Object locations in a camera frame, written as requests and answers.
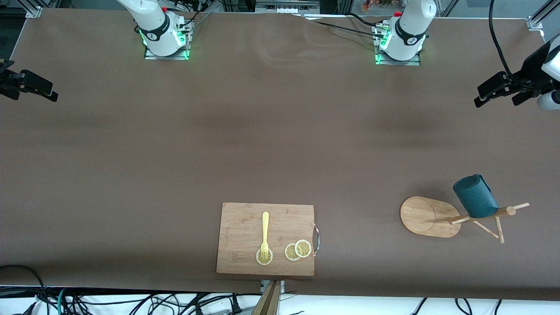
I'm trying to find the teal mug with yellow inside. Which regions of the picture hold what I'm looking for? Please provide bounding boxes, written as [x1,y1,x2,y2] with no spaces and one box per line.
[453,174,500,218]

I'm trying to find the wooden mug rack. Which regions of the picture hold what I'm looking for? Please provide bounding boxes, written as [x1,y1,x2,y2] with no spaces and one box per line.
[399,196,530,244]

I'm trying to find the grey power strip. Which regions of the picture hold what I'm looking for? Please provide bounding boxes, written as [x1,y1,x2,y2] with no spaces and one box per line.
[256,0,320,14]

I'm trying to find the bamboo cutting board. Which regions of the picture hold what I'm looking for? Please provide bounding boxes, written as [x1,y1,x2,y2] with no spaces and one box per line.
[216,202,315,277]

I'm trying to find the yellow plastic fork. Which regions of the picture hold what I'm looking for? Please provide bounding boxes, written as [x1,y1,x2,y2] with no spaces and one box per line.
[260,212,270,259]

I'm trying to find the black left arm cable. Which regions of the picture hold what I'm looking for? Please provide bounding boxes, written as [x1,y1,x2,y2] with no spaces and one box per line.
[489,0,513,77]

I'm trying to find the aluminium frame bracket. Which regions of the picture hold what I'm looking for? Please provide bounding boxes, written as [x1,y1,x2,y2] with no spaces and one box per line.
[25,0,45,18]
[527,0,553,31]

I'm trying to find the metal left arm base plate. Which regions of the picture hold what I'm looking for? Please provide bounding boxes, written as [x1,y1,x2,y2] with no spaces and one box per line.
[375,24,421,66]

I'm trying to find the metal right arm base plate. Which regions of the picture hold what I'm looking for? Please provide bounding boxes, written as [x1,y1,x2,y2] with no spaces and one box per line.
[144,20,190,60]

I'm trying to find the short black table cable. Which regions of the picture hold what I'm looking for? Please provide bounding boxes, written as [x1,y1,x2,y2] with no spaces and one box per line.
[348,12,381,28]

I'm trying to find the long black table cable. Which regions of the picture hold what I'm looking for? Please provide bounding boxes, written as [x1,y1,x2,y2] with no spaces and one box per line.
[313,20,385,40]

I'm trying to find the black looped floor cable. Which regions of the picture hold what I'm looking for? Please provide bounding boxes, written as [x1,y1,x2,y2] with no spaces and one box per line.
[0,265,49,307]

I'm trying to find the wooden camera post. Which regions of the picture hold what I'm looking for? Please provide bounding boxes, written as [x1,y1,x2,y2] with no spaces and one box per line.
[252,280,281,315]

